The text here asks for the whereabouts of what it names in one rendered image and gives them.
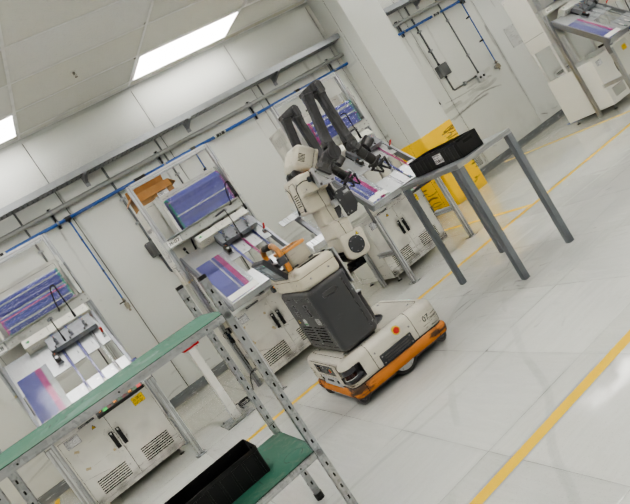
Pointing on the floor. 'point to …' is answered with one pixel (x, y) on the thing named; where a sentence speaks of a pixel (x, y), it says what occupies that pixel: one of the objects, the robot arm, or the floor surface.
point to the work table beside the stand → (485, 203)
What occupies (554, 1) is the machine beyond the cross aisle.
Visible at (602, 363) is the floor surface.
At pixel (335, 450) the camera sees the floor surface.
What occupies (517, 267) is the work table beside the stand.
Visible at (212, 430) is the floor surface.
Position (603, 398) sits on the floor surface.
